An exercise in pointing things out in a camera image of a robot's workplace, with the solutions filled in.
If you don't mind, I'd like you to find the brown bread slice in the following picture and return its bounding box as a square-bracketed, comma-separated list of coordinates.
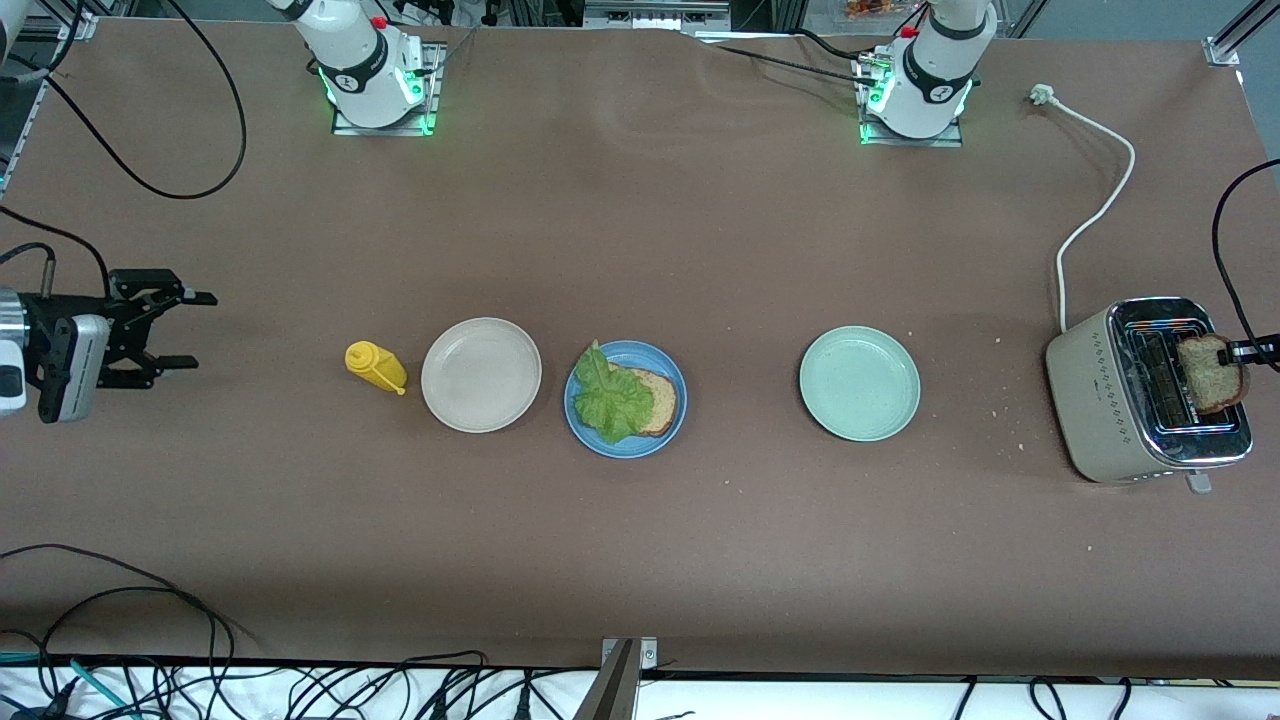
[625, 368, 678, 438]
[1176, 334, 1252, 417]

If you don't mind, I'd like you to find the yellow mustard squeeze bottle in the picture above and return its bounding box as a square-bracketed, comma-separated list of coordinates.
[345, 341, 408, 396]

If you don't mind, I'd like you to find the green lettuce leaf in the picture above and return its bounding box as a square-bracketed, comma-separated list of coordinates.
[572, 340, 656, 447]

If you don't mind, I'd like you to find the beige plate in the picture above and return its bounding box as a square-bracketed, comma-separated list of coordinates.
[420, 317, 543, 434]

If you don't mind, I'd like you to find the light green plate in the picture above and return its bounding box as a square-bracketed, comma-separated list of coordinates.
[799, 326, 922, 443]

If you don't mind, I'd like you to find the blue plate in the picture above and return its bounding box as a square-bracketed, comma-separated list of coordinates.
[563, 341, 689, 460]

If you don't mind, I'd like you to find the beige chrome-top toaster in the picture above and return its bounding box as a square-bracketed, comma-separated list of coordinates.
[1045, 296, 1254, 495]

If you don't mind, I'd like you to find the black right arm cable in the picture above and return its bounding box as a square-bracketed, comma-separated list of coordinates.
[0, 0, 248, 299]

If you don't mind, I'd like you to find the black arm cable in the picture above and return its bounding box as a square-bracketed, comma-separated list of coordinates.
[1212, 158, 1280, 346]
[0, 0, 248, 299]

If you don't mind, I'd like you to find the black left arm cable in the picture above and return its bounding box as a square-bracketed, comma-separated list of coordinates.
[1212, 158, 1280, 346]

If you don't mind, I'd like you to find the white toaster power cord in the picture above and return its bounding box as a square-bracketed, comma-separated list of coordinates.
[1030, 84, 1137, 334]

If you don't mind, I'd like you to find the black looped floor cable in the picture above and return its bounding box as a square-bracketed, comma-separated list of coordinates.
[0, 545, 236, 691]

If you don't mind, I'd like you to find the aluminium frame profile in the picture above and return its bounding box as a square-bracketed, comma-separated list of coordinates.
[0, 0, 101, 193]
[1205, 0, 1280, 67]

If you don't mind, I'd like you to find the teal cable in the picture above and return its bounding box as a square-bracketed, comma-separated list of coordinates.
[0, 652, 141, 720]

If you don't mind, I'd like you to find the grey metal frame box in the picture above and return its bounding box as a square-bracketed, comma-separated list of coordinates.
[583, 0, 733, 33]

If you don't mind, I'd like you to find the metal table edge bracket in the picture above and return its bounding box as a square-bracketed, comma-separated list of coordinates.
[575, 637, 658, 720]

